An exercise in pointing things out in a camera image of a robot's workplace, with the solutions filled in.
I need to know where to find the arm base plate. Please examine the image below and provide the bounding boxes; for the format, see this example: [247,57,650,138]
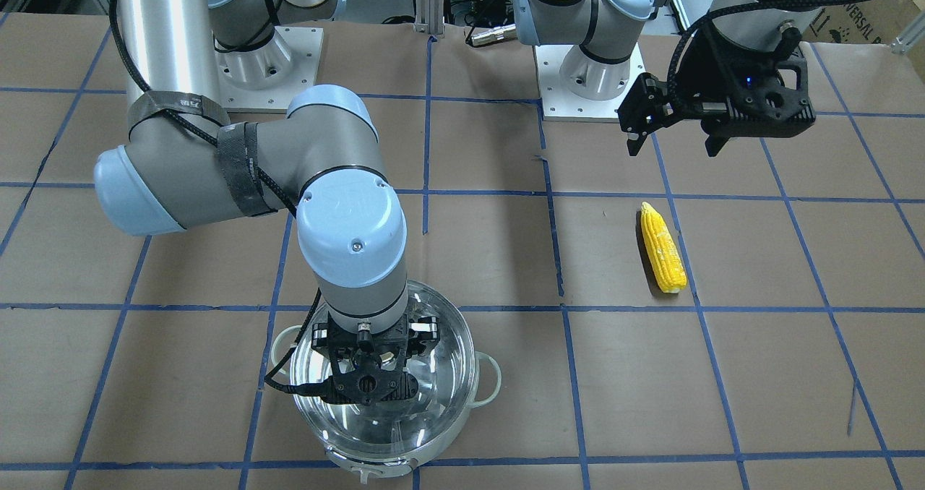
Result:
[534,45,645,122]
[215,27,324,113]

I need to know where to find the grey toy cooking pot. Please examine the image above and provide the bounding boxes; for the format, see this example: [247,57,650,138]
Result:
[269,322,502,483]

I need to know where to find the cardboard box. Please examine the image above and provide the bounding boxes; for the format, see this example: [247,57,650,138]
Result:
[803,0,924,43]

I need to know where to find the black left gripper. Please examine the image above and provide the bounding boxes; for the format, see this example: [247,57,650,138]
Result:
[618,22,817,158]

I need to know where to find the black power adapter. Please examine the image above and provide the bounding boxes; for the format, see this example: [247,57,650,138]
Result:
[465,0,513,28]

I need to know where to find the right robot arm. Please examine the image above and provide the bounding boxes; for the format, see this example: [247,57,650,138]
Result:
[95,0,440,405]

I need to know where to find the aluminium frame post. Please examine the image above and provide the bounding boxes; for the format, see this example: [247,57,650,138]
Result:
[413,0,445,38]

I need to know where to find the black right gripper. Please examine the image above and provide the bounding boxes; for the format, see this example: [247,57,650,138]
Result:
[311,314,442,405]

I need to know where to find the black braided cable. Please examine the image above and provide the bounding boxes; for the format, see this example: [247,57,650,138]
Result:
[108,0,366,404]
[666,0,925,108]

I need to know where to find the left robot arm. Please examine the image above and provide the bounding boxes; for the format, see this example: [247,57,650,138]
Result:
[512,0,819,156]

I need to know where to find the yellow toy corn cob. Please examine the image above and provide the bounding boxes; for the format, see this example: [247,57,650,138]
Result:
[639,202,688,293]

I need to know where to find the silver metal connector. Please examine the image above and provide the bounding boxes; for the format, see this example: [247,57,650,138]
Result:
[469,25,518,48]

